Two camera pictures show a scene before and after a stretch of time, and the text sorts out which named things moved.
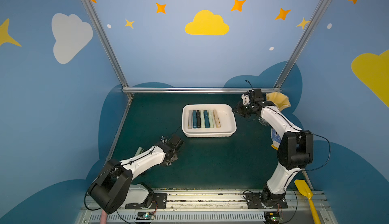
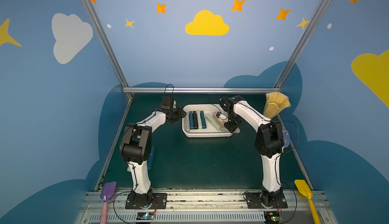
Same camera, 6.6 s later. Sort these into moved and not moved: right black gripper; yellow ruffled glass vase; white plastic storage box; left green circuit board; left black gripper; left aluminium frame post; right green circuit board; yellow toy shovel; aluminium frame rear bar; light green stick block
Moved: left black gripper; right black gripper; light green stick block
Not moved: left aluminium frame post; aluminium frame rear bar; yellow ruffled glass vase; yellow toy shovel; right green circuit board; white plastic storage box; left green circuit board
